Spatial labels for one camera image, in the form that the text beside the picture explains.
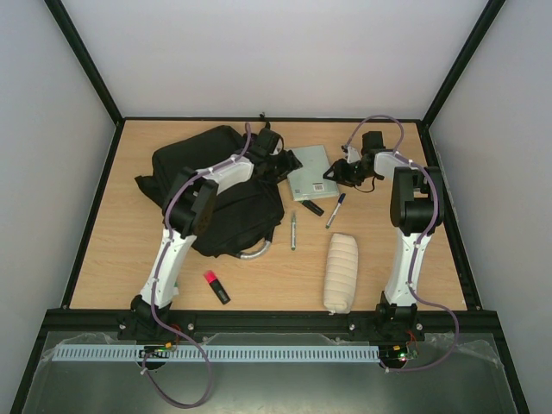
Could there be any grey hardcover book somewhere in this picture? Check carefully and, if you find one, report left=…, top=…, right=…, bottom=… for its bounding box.
left=287, top=145, right=340, bottom=202

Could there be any black student backpack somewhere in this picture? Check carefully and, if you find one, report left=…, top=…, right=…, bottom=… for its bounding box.
left=135, top=122, right=285, bottom=258

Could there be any beige fabric pencil case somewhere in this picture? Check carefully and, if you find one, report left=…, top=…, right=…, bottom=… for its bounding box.
left=323, top=233, right=359, bottom=315

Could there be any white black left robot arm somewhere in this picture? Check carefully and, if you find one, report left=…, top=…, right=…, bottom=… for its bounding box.
left=131, top=125, right=302, bottom=331

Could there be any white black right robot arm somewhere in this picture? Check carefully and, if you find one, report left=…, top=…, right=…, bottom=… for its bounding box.
left=323, top=131, right=444, bottom=338

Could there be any blue cap white marker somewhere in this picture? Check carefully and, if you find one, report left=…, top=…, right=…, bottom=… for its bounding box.
left=325, top=193, right=346, bottom=229

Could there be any green black highlighter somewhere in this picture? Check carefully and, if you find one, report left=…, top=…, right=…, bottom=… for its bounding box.
left=300, top=200, right=324, bottom=216

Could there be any green cap white marker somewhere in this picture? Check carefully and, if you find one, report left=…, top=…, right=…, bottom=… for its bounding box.
left=291, top=211, right=297, bottom=251

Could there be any pink black highlighter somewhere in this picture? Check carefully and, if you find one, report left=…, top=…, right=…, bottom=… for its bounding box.
left=204, top=271, right=230, bottom=304

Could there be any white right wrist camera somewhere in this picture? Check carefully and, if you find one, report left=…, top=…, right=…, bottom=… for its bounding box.
left=342, top=146, right=361, bottom=164

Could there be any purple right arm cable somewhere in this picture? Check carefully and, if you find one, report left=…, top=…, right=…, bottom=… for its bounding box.
left=342, top=113, right=461, bottom=373

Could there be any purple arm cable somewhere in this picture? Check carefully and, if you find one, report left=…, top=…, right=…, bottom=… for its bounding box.
left=141, top=122, right=215, bottom=407
left=342, top=113, right=461, bottom=373

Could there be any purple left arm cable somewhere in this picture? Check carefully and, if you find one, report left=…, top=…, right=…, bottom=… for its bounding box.
left=141, top=122, right=215, bottom=407

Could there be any light blue cable duct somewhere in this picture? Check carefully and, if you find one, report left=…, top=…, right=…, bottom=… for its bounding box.
left=52, top=344, right=380, bottom=363

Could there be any black enclosure frame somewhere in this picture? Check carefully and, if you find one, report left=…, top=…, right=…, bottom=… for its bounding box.
left=10, top=1, right=529, bottom=413

